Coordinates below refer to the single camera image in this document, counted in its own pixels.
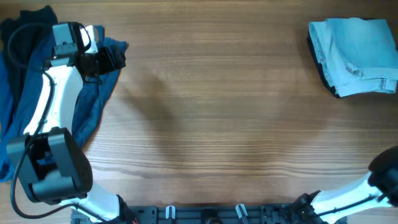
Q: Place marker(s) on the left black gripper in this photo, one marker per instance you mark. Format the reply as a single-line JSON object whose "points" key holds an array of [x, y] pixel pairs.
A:
{"points": [[109, 59]]}

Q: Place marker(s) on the light blue denim shorts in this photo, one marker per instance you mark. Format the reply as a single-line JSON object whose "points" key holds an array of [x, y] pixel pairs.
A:
{"points": [[357, 55]]}

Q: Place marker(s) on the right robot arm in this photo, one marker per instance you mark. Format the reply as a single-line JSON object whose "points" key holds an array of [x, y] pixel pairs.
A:
{"points": [[376, 189]]}

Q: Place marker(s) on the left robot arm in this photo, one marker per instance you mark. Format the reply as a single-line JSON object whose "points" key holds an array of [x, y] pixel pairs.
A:
{"points": [[48, 162]]}

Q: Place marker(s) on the navy blue garment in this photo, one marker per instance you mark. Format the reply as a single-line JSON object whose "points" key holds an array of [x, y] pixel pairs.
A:
{"points": [[87, 113]]}

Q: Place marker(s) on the black garment in pile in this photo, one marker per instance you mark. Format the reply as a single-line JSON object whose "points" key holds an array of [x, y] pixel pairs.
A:
{"points": [[20, 38]]}

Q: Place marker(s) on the folded black garment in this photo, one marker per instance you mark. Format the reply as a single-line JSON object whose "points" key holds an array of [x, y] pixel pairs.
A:
{"points": [[319, 67]]}

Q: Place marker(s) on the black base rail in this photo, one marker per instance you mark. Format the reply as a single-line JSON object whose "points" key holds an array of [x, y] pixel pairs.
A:
{"points": [[260, 214]]}

